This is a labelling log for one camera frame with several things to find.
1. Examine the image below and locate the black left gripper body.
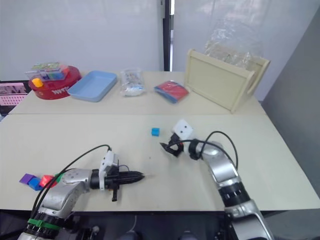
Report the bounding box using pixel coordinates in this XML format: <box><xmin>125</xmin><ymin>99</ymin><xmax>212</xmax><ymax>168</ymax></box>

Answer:
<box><xmin>103</xmin><ymin>165</ymin><xmax>126</xmax><ymax>203</ymax></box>

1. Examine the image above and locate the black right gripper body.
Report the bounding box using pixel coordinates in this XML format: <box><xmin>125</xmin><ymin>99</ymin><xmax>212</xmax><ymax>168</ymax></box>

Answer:
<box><xmin>170</xmin><ymin>133</ymin><xmax>187</xmax><ymax>158</ymax></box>

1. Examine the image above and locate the red and blue packet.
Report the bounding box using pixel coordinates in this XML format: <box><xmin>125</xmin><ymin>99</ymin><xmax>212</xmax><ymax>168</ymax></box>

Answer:
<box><xmin>153</xmin><ymin>80</ymin><xmax>190</xmax><ymax>106</ymax></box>

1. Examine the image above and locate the red block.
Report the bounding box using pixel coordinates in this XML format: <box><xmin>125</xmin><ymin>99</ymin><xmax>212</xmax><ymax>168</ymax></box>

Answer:
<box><xmin>39</xmin><ymin>174</ymin><xmax>58</xmax><ymax>189</ymax></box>

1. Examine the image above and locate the clear bag of small parts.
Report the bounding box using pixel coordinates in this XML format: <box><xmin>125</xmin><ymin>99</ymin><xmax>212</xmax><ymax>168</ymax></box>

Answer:
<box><xmin>119</xmin><ymin>68</ymin><xmax>147</xmax><ymax>98</ymax></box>

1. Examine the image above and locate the cream wooden crate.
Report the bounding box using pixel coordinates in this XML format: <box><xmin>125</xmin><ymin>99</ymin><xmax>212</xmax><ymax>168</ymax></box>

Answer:
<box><xmin>184</xmin><ymin>48</ymin><xmax>272</xmax><ymax>115</ymax></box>

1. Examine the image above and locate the dark blue block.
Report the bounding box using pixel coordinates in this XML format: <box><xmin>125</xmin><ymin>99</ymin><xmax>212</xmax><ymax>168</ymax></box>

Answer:
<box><xmin>27</xmin><ymin>177</ymin><xmax>44</xmax><ymax>192</ymax></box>

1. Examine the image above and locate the purple block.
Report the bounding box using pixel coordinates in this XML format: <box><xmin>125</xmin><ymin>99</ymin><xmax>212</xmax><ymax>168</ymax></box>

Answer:
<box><xmin>19</xmin><ymin>173</ymin><xmax>35</xmax><ymax>186</ymax></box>

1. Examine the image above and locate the light blue plastic tray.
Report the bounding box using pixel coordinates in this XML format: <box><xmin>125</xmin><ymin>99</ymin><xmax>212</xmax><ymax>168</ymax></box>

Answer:
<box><xmin>67</xmin><ymin>70</ymin><xmax>118</xmax><ymax>103</ymax></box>

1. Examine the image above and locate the red round tin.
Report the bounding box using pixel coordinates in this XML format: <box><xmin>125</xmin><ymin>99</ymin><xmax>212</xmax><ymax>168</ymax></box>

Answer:
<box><xmin>27</xmin><ymin>65</ymin><xmax>82</xmax><ymax>101</ymax></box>

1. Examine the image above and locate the crumpled clear plastic bag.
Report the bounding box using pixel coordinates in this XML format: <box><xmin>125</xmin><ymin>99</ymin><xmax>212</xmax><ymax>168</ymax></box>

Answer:
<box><xmin>203</xmin><ymin>16</ymin><xmax>264</xmax><ymax>69</ymax></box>

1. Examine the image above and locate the clear plastic block box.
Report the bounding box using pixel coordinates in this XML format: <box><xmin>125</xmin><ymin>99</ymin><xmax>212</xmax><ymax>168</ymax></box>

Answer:
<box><xmin>24</xmin><ymin>61</ymin><xmax>71</xmax><ymax>83</ymax></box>

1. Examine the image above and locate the pink perforated board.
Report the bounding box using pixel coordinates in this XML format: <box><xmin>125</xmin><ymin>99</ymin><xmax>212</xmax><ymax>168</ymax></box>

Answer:
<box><xmin>0</xmin><ymin>82</ymin><xmax>28</xmax><ymax>106</ymax></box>

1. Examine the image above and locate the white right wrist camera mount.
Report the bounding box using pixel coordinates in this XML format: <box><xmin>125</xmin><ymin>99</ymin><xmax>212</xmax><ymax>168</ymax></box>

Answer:
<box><xmin>170</xmin><ymin>119</ymin><xmax>195</xmax><ymax>152</ymax></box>

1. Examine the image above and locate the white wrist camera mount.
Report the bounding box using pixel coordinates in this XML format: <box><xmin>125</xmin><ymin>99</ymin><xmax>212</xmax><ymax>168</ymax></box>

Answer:
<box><xmin>170</xmin><ymin>119</ymin><xmax>195</xmax><ymax>152</ymax></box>
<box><xmin>98</xmin><ymin>150</ymin><xmax>121</xmax><ymax>191</ymax></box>

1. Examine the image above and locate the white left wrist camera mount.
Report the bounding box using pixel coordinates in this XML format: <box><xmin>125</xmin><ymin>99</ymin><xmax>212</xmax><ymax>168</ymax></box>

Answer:
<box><xmin>98</xmin><ymin>150</ymin><xmax>121</xmax><ymax>191</ymax></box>

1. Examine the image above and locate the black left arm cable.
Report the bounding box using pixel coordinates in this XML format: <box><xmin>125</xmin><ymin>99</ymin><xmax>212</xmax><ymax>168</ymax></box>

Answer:
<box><xmin>30</xmin><ymin>144</ymin><xmax>112</xmax><ymax>219</ymax></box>

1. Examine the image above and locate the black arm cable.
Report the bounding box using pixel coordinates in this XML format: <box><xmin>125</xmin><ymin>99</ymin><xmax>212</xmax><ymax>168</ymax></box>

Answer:
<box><xmin>166</xmin><ymin>130</ymin><xmax>239</xmax><ymax>171</ymax></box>
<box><xmin>30</xmin><ymin>144</ymin><xmax>112</xmax><ymax>219</ymax></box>

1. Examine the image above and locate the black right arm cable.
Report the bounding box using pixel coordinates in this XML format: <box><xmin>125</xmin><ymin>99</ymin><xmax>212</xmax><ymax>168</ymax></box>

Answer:
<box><xmin>166</xmin><ymin>130</ymin><xmax>239</xmax><ymax>171</ymax></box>

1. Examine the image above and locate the dark window frame post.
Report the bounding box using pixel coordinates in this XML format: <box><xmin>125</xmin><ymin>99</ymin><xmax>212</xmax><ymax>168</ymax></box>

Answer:
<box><xmin>162</xmin><ymin>0</ymin><xmax>176</xmax><ymax>72</ymax></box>

